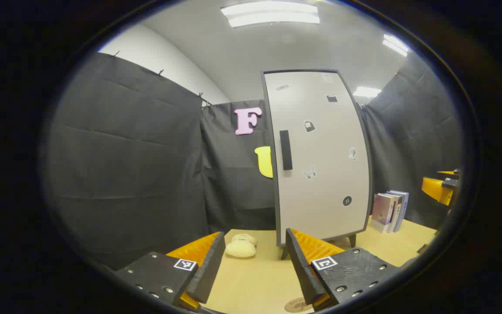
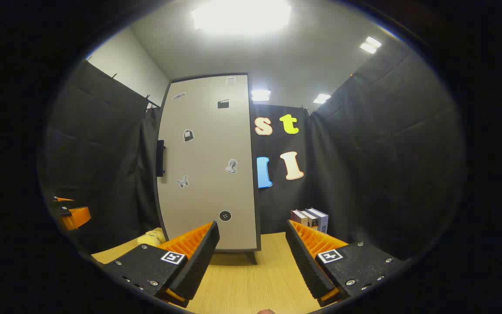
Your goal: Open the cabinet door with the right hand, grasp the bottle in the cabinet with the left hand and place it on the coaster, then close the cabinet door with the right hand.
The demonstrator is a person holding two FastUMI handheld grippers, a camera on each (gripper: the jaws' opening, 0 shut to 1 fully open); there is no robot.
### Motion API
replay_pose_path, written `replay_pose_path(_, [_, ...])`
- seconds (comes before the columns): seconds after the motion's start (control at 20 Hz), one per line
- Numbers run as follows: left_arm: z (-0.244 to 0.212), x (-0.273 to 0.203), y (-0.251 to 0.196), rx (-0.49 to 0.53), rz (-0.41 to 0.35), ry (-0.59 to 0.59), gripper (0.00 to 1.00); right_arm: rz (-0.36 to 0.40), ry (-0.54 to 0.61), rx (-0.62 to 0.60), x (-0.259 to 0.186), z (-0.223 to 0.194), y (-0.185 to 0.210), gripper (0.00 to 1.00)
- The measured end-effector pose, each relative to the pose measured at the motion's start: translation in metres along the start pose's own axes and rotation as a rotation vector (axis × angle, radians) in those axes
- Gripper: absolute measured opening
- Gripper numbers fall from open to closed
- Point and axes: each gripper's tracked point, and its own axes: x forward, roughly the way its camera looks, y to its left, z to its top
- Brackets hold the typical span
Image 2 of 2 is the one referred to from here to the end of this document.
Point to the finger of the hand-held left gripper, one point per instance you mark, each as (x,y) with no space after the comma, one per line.
(62,210)
(79,217)

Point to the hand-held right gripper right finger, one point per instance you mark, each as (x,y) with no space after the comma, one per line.
(305,261)

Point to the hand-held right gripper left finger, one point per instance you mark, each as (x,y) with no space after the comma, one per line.
(198,261)

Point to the dark cabinet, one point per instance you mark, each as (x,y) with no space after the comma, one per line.
(257,226)

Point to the grey cabinet door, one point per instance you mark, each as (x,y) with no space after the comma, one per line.
(207,144)

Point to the grey blue spine book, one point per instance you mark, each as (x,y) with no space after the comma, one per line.
(322,222)

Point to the yellow plush toy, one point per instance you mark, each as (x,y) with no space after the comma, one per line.
(150,238)

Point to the black backdrop cloth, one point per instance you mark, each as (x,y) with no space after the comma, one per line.
(386,152)

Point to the double ceiling light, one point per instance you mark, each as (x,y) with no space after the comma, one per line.
(371,45)

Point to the large ceiling light panel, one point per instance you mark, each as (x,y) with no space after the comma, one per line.
(242,15)

